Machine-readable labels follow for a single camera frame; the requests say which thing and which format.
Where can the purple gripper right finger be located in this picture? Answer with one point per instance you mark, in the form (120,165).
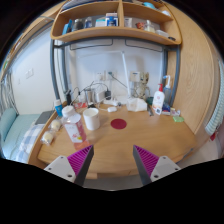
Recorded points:
(151,167)

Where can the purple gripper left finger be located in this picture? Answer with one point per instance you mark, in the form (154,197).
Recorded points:
(73,168)

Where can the clear plastic water bottle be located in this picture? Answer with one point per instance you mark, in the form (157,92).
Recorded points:
(73,124)

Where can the wrapped bun near edge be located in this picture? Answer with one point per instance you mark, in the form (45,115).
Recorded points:
(47,138)

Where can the wrapped bun behind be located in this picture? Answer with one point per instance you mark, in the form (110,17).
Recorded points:
(55,125)

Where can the white cup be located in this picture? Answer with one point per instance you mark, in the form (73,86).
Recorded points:
(91,118)

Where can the green sponge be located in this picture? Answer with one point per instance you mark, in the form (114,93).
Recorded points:
(178,119)

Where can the red round coaster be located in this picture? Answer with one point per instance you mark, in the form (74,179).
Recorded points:
(118,124)

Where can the grey laptop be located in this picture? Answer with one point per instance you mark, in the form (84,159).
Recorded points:
(43,118)

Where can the white pump lotion bottle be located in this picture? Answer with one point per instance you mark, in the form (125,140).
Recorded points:
(158,100)

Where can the bed with blue bedding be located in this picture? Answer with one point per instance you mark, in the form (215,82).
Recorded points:
(18,134)

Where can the clear spray bottle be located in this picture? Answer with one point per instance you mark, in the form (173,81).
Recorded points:
(167,89)

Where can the groot figurine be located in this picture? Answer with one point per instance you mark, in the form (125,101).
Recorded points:
(142,86)

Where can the blue white box on shelf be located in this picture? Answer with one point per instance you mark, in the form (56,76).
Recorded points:
(111,19)

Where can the wooden wall shelf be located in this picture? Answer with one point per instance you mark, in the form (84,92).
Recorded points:
(142,19)

